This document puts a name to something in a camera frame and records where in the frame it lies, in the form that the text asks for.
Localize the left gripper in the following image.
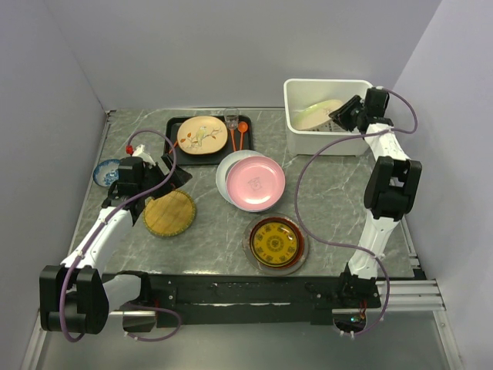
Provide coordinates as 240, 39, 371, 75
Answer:
138, 153, 192, 200

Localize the cream green leaf plate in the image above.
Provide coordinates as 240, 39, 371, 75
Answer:
291, 99, 343, 131

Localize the woven bamboo plate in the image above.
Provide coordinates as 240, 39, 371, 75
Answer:
143, 190, 196, 237

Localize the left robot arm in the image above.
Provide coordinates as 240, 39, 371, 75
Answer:
39, 154, 193, 342

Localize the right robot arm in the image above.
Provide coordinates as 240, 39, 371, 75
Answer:
330, 87, 422, 307

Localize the white plastic bin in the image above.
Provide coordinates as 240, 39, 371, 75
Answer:
283, 79, 374, 157

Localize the orange chopstick under plate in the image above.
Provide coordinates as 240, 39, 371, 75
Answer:
169, 140, 178, 153

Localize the beige bird-pattern plate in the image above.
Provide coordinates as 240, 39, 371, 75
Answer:
176, 116, 228, 155

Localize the white scalloped plate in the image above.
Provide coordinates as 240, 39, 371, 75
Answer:
216, 150, 263, 204

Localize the light blue plate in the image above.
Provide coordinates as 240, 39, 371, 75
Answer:
229, 193, 282, 212

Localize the blue white porcelain bowl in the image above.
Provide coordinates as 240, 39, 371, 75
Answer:
92, 159, 120, 188

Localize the clear drinking glass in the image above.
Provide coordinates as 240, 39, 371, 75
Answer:
223, 107, 240, 130

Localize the orange plastic spoon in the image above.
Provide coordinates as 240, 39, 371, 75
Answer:
238, 121, 249, 150

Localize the pink plate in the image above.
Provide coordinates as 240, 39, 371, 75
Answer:
226, 156, 286, 196

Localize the yellow patterned plate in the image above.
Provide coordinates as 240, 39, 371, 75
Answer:
250, 221, 299, 267

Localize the clear glass plate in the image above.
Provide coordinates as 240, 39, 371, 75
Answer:
242, 213, 310, 277

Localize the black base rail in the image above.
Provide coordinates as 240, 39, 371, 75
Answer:
132, 274, 381, 325

